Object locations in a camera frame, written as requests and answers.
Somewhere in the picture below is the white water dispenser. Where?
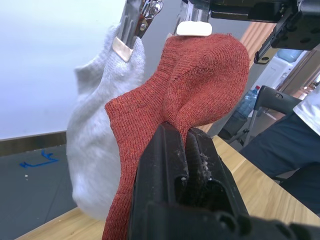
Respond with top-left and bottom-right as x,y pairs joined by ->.
249,54 -> 298,91

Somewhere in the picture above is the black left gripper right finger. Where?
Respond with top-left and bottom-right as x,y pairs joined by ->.
186,127 -> 250,216

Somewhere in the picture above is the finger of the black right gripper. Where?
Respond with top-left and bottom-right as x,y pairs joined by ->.
253,0 -> 320,65
209,0 -> 301,25

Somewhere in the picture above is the red knitted sock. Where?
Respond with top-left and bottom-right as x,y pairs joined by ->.
101,32 -> 251,240

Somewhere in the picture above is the brown wooden door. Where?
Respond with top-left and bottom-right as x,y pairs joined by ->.
276,49 -> 320,101

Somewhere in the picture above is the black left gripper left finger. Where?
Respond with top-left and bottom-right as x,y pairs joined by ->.
128,122 -> 190,218

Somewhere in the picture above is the person in navy trousers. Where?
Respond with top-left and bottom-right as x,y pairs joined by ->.
238,92 -> 320,218

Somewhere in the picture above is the white sock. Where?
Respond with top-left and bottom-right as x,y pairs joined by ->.
66,23 -> 147,222

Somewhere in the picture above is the blue water jug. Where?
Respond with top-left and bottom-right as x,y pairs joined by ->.
276,48 -> 305,64

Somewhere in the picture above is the red-capped large water bottle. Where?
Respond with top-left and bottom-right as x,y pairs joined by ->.
233,85 -> 261,120

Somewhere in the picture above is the metal hanger clip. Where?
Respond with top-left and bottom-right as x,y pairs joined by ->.
166,0 -> 213,38
112,0 -> 165,63

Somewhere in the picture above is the black chair with silver frame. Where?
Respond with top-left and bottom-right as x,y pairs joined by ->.
218,84 -> 303,147

